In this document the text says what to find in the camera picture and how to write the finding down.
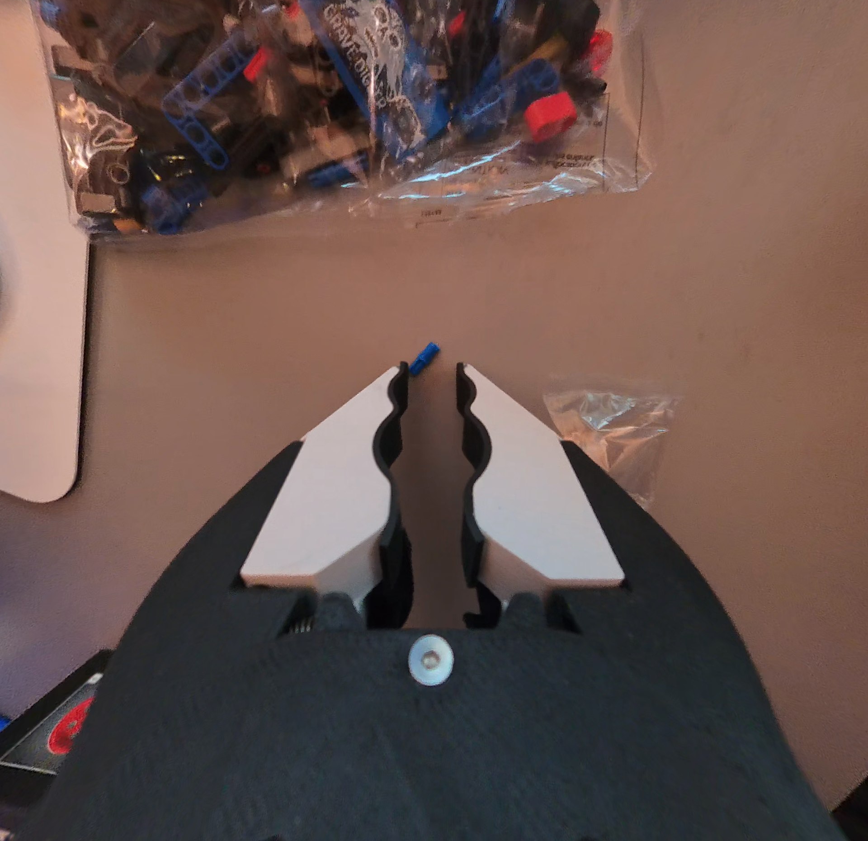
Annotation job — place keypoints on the grey desk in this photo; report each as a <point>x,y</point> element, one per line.
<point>610,278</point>

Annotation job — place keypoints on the small clear bag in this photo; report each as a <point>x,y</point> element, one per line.
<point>610,407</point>

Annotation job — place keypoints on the black toy set box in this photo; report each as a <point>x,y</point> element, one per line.
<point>54,726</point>

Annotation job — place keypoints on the clear bag of toy bricks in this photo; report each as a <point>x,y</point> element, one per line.
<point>203,142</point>

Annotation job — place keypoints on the blue pin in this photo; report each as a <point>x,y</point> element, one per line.
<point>426,357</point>

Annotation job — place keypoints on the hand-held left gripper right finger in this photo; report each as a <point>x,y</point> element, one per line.
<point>542,515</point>

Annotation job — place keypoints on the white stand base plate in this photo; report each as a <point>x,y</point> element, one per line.
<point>41,380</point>

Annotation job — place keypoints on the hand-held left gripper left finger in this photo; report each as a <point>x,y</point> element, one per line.
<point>319,508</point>

